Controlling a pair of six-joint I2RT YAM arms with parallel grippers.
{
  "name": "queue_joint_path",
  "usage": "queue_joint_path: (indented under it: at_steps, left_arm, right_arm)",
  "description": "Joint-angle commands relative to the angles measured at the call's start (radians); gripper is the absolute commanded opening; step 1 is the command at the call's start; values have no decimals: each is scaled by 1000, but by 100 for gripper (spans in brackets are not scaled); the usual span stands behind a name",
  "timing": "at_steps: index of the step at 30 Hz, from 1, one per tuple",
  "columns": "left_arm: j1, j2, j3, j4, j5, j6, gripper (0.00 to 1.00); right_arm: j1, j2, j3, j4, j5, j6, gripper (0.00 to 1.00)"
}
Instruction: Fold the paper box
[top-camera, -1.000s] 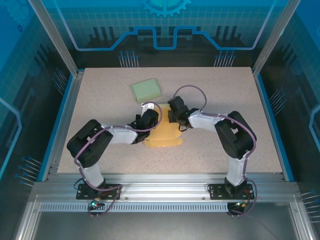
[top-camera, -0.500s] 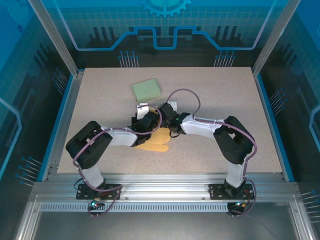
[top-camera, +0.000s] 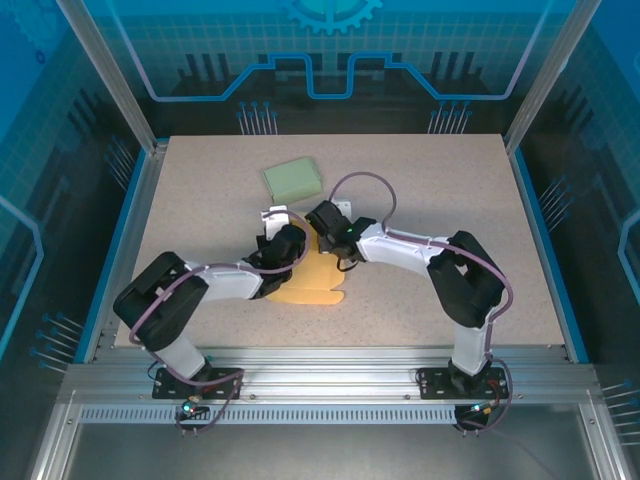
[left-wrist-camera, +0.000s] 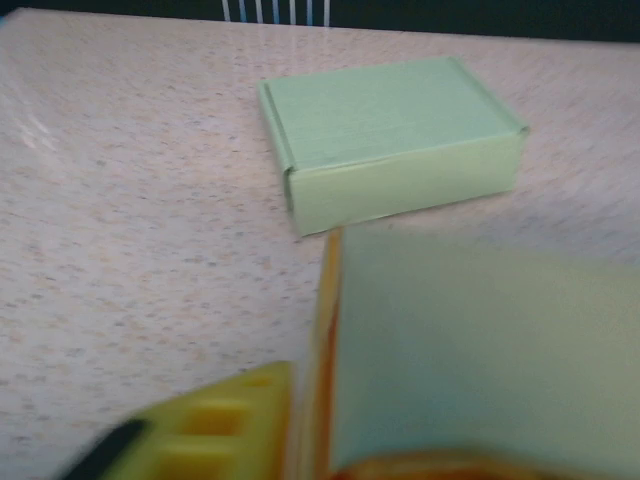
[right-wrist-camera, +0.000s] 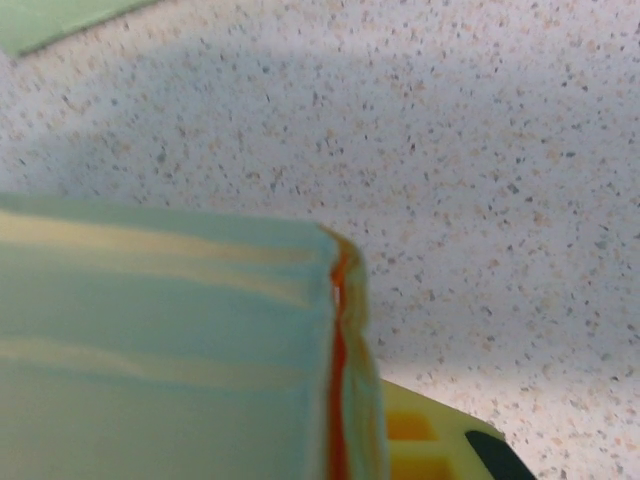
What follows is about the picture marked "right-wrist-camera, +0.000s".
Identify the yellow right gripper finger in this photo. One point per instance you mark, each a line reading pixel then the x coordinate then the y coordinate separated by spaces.
pixel 440 450

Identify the yellow paper box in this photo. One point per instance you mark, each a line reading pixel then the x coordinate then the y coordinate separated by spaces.
pixel 150 350

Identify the green paper box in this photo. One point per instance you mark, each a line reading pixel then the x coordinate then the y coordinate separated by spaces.
pixel 50 20

